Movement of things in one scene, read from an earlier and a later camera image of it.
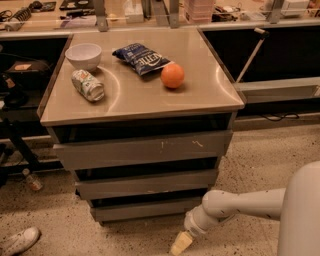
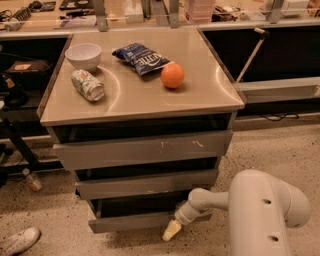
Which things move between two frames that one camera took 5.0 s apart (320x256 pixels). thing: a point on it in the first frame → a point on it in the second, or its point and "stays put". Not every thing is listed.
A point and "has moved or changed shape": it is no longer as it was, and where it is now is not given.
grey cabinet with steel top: (141, 117) stays put
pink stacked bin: (199, 11) stays put
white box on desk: (294, 8) stays put
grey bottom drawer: (115, 212) has moved or changed shape
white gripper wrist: (191, 227) → (184, 215)
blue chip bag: (141, 59) stays put
